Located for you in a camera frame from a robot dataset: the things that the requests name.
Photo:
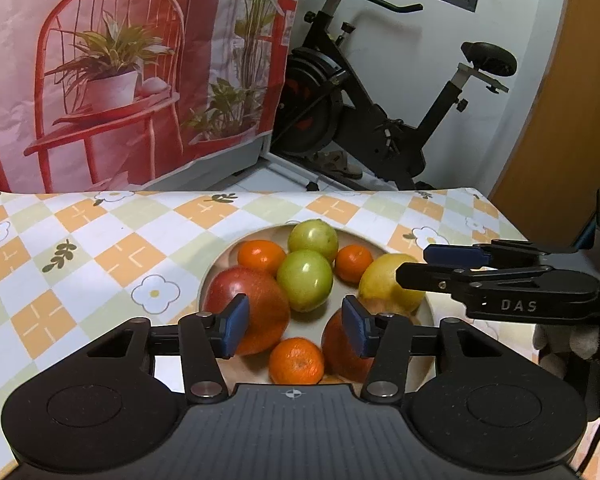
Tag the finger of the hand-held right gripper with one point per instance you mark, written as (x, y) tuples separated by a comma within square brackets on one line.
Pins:
[(455, 254), (430, 277)]

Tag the red apple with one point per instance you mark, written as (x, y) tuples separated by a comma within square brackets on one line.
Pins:
[(337, 350), (265, 300)]

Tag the green round fruit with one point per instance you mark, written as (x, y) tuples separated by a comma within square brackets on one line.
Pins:
[(312, 237), (305, 280)]

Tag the cream round plate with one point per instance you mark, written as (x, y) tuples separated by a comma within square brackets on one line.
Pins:
[(336, 299)]

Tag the small orange tangerine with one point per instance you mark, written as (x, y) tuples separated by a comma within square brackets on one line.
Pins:
[(352, 262)]

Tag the checkered flower tablecloth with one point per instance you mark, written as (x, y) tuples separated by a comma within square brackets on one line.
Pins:
[(80, 285)]

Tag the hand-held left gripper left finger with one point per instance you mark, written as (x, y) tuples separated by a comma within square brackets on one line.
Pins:
[(235, 322)]

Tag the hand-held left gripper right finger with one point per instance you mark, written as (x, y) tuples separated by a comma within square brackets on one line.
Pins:
[(355, 325)]

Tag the person's right hand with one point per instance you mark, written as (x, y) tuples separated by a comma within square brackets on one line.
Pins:
[(580, 342)]

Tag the brown sandal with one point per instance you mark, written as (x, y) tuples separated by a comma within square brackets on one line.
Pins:
[(340, 165)]

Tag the yellow lemon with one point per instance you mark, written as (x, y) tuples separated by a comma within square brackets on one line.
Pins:
[(380, 285)]

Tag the red chair wall poster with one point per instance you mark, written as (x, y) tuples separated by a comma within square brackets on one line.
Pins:
[(130, 110)]

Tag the wooden door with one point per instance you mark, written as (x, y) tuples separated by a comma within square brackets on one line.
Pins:
[(570, 135)]

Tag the black exercise bike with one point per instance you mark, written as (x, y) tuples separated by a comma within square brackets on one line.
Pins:
[(355, 120)]

